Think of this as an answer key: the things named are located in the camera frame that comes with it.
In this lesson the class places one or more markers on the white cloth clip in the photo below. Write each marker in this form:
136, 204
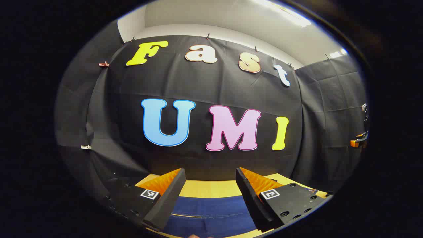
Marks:
86, 147

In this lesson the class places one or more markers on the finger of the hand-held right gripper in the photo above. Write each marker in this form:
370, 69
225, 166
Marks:
355, 143

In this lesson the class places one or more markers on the black backdrop cloth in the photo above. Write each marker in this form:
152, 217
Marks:
214, 89

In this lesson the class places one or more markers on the blue jeans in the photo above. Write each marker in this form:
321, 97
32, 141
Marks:
211, 211

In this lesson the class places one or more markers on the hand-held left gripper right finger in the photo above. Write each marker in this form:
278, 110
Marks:
251, 201

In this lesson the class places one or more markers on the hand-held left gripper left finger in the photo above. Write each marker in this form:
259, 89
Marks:
168, 201

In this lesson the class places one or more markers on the ceiling light strip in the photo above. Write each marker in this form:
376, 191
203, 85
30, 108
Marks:
338, 53

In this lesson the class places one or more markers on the red cloth clip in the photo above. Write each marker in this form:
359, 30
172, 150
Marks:
103, 64

